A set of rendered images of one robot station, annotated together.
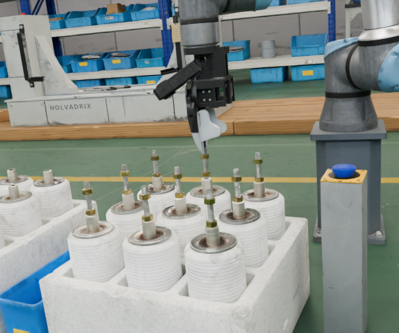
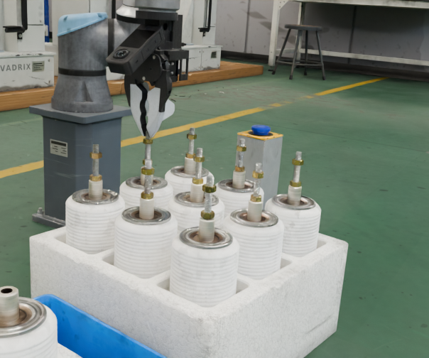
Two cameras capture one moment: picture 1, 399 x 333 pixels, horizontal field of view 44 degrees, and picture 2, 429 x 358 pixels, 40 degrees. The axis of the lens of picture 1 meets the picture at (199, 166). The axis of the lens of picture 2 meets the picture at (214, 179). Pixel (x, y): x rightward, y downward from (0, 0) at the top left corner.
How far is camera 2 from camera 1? 1.16 m
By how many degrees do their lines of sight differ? 75
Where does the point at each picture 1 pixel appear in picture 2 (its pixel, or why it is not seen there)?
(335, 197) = (270, 151)
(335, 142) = (99, 123)
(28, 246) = not seen: hidden behind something
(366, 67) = not seen: hidden behind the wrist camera
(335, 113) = (92, 93)
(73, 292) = (246, 310)
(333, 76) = (88, 52)
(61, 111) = not seen: outside the picture
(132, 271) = (272, 255)
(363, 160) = (117, 138)
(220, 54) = (180, 23)
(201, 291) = (312, 244)
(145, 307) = (299, 280)
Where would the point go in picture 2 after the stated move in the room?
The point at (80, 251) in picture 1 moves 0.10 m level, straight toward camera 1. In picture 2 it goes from (234, 260) to (305, 263)
